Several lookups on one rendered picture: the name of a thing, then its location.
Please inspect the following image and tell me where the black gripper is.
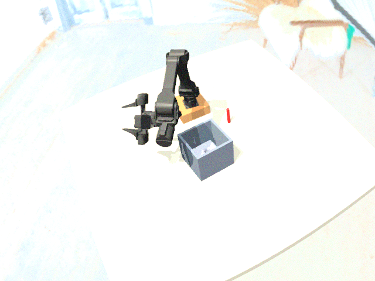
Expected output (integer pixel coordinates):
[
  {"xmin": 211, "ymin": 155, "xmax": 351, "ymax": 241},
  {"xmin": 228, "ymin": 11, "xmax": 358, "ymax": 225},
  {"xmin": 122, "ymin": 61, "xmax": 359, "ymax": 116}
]
[{"xmin": 121, "ymin": 92, "xmax": 159, "ymax": 145}]

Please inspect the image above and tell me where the white square plate with hole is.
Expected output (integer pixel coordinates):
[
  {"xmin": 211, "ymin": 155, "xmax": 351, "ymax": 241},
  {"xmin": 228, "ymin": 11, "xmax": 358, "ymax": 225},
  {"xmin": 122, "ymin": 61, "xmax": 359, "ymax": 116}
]
[{"xmin": 193, "ymin": 140, "xmax": 216, "ymax": 156}]

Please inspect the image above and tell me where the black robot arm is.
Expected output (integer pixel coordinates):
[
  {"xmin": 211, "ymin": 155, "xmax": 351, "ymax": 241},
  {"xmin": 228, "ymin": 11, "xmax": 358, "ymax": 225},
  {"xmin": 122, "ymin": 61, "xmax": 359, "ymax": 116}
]
[{"xmin": 134, "ymin": 49, "xmax": 200, "ymax": 147}]

